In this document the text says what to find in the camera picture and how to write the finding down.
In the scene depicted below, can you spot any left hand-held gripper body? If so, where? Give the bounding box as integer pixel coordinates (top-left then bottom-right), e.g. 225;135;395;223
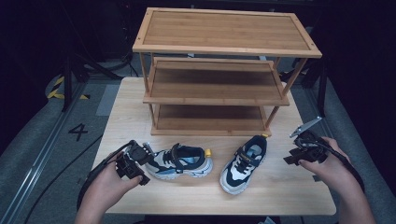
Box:
116;139;156;180

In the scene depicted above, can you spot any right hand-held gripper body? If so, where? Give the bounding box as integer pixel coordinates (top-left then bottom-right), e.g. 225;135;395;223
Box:
289;116;330;165

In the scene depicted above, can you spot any navy white child's sneaker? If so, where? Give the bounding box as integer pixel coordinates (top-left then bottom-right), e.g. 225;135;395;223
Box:
144;143;214;181
219;133;269;196

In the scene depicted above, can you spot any three-tier bamboo shoe rack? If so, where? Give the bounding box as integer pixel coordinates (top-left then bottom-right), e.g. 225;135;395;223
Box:
132;7;323;137

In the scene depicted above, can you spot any person's right hand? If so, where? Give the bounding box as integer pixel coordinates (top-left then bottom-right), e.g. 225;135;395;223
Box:
298;136;360;194

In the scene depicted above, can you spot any person's left hand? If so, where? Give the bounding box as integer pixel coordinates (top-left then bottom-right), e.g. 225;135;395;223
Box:
83;152;145;210

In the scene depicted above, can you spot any yellow black floor tape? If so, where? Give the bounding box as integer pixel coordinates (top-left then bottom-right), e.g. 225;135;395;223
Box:
46;76;92;101

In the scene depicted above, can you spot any black tripod stand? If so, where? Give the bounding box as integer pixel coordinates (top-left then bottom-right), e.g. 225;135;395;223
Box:
60;50;123;113

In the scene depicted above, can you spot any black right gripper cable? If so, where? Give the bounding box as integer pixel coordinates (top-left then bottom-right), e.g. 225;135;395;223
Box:
293;136;366;192

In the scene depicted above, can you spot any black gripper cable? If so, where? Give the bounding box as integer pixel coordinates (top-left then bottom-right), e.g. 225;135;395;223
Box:
293;136;366;192
76;139;138;213

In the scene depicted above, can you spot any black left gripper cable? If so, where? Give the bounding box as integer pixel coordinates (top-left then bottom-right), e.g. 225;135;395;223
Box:
76;139;138;213

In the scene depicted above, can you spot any black cable on floor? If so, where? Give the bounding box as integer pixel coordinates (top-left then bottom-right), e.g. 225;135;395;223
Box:
22;133;106;224

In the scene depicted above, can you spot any metal floor rail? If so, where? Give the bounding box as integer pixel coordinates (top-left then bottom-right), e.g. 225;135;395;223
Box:
0;82;90;224

